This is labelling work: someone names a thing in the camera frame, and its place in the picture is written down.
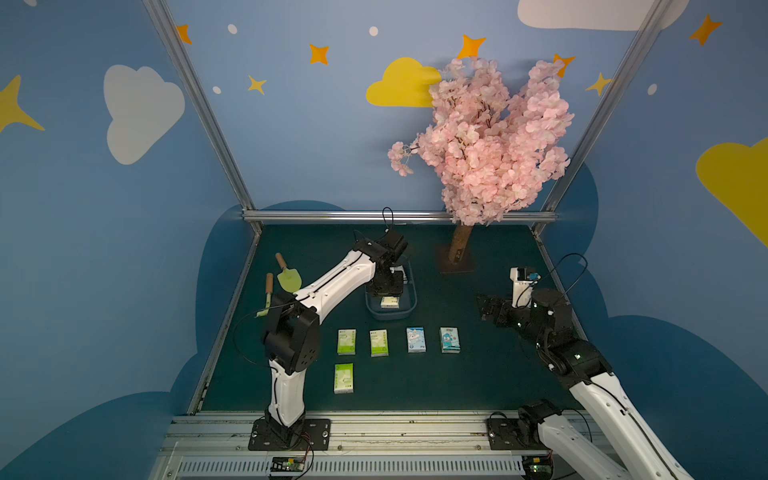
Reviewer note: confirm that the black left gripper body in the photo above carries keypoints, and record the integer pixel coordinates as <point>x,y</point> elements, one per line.
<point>387,284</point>

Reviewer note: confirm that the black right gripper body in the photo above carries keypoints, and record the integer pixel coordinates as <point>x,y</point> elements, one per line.
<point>498,309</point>

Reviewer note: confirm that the green tissue pack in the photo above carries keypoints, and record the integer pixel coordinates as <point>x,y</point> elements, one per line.
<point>390,302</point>
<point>346,342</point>
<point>343,378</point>
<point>379,345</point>

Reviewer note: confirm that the blue monster tissue pack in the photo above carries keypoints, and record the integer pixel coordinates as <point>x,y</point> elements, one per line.
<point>449,340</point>

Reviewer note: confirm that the white blue elephant tissue pack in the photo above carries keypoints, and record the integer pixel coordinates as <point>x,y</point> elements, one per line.
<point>416,340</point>

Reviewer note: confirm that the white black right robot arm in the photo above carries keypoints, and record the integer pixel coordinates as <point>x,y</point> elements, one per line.
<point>544,318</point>

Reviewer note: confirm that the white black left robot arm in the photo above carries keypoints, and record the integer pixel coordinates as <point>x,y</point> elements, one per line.
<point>292,337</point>

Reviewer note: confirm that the blue plastic storage box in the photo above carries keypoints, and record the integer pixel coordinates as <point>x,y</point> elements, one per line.
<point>408,299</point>

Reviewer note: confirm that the brown artificial tree trunk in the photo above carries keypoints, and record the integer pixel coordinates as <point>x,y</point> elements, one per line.
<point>458,249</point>

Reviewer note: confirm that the pink blossom tree crown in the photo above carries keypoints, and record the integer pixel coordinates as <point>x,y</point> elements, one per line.
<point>492,150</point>

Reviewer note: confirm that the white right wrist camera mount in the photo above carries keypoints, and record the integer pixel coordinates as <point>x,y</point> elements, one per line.
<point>523,281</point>

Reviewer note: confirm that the dark metal tree base plate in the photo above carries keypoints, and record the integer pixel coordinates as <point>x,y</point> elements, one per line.
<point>446,264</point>

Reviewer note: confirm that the aluminium frame rail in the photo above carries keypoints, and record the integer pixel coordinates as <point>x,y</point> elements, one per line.
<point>353,217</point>

